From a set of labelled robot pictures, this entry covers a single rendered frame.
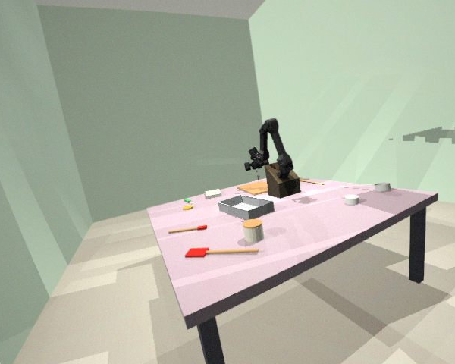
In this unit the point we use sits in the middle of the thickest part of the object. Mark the red spatula with wooden handle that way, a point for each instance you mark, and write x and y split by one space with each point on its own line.
194 252

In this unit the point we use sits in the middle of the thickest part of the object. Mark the white short cylinder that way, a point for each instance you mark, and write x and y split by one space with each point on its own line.
351 199

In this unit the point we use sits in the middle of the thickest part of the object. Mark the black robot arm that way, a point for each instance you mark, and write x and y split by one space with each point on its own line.
284 160

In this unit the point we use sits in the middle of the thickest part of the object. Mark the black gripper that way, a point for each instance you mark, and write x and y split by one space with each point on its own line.
248 165

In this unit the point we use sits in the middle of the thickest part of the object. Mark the grey cylindrical canister with wooden lid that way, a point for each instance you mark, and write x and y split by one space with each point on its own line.
253 231

